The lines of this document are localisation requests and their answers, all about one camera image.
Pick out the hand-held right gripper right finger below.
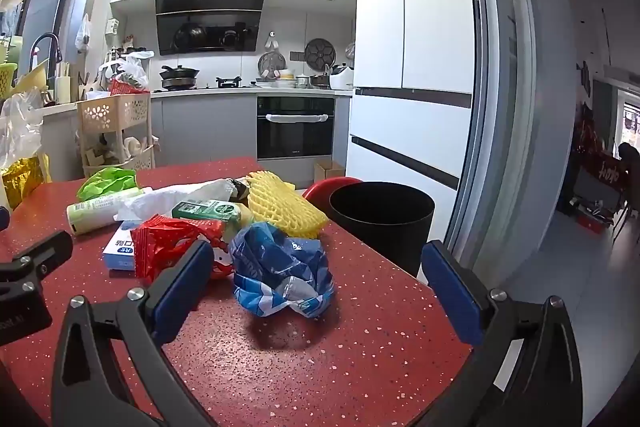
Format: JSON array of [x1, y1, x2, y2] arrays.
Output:
[[420, 239, 584, 427]]

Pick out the grey lower cabinets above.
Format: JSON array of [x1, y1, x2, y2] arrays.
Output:
[[149, 92, 352, 168]]

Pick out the gold foil bag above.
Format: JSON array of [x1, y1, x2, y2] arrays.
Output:
[[1, 154, 52, 208]]

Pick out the blue plastic bag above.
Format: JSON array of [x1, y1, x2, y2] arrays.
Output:
[[228, 222, 335, 319]]

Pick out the dark brown wrapper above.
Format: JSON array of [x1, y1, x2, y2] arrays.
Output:
[[229, 177, 252, 204]]

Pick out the beige storage cart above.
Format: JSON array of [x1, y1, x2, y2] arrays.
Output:
[[76, 92, 156, 178]]

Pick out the red snack packet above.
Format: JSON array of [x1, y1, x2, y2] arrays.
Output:
[[131, 214, 233, 285]]

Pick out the white rice cooker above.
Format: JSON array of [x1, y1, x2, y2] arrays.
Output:
[[329, 65, 355, 90]]

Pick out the black kitchen faucet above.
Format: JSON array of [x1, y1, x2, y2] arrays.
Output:
[[29, 32, 64, 78]]

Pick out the yellow foam fruit net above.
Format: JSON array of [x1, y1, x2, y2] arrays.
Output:
[[245, 171, 330, 239]]

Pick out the red plastic basket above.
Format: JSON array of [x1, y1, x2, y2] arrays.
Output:
[[108, 78, 151, 96]]

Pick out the yellow plastic board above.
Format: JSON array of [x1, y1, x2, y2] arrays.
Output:
[[14, 68, 52, 96]]

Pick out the round black steamer rack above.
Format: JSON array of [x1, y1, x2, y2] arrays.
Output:
[[304, 38, 335, 70]]

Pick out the round patterned trivet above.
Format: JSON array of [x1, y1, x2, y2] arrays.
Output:
[[257, 51, 287, 80]]

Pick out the green milk carton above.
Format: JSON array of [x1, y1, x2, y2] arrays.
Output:
[[171, 199, 252, 232]]

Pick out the black range hood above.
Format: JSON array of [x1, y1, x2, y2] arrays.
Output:
[[154, 0, 265, 56]]

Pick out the black round bin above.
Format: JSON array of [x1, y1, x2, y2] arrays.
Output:
[[328, 182, 436, 278]]

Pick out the clear plastic bag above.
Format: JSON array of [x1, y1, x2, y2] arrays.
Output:
[[0, 88, 46, 168]]

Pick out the red chair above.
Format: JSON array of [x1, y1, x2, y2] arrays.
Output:
[[303, 177, 364, 208]]

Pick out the white crumpled plastic bag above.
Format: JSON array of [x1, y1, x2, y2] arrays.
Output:
[[114, 179, 237, 223]]

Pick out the grey sliding door frame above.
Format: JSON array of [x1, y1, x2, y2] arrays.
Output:
[[446, 0, 558, 280]]

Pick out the hanging plastic bag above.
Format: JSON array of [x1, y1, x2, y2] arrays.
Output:
[[74, 13, 92, 54]]

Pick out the white refrigerator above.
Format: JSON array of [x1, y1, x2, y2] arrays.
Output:
[[346, 0, 482, 204]]

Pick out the brown cardboard box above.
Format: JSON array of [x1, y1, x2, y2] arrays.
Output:
[[313, 160, 346, 184]]

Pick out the green plastic bag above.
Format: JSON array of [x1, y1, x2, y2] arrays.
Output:
[[76, 167, 137, 202]]

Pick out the black built-in oven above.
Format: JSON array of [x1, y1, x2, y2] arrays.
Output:
[[256, 95, 336, 160]]

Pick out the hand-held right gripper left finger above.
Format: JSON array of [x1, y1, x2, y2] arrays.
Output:
[[50, 239, 216, 427]]

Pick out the green plastic basket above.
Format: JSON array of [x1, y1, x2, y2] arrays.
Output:
[[0, 62, 19, 94]]

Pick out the white green cylindrical pack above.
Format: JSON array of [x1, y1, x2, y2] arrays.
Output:
[[66, 188, 153, 236]]

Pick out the black wok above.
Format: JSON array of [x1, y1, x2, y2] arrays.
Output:
[[159, 65, 200, 89]]

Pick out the blue white cardboard box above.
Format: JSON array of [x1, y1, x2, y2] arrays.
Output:
[[102, 219, 143, 271]]

